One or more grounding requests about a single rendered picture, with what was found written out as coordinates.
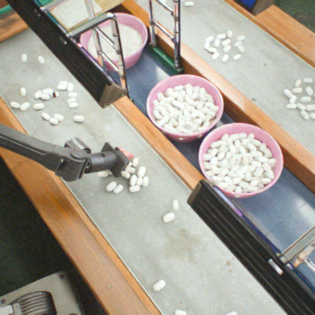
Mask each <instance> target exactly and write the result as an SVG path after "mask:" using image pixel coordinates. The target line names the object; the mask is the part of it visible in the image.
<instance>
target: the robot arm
mask: <svg viewBox="0 0 315 315"><path fill-rule="evenodd" d="M0 146H1V147H3V148H4V149H7V150H9V151H11V152H14V153H17V154H19V155H21V156H24V157H26V158H29V159H32V160H34V161H36V162H38V163H40V164H41V165H43V166H44V167H45V168H47V169H48V170H50V171H53V172H55V175H57V176H59V177H62V179H63V180H64V181H76V180H78V179H81V178H82V176H83V174H84V173H85V174H89V173H95V172H101V171H105V170H109V171H110V172H111V173H112V174H113V175H114V176H115V177H116V178H118V177H120V176H121V174H122V173H121V172H122V170H123V168H124V167H125V166H127V165H128V164H129V162H130V160H131V159H133V158H134V154H132V153H129V152H127V151H126V150H125V149H123V148H121V147H120V146H116V147H115V148H113V147H112V146H111V145H110V142H105V144H104V146H103V148H102V150H101V152H100V153H93V154H91V149H90V148H89V147H88V146H87V145H86V144H85V143H84V142H83V141H81V140H80V139H79V138H78V137H75V138H72V139H70V140H68V141H66V142H65V144H64V146H61V145H56V144H52V143H47V142H44V141H42V140H39V139H37V138H34V137H32V136H30V135H27V134H24V133H22V132H19V131H17V130H15V129H12V128H10V127H9V126H7V125H4V124H2V123H0ZM62 160H63V162H62Z"/></svg>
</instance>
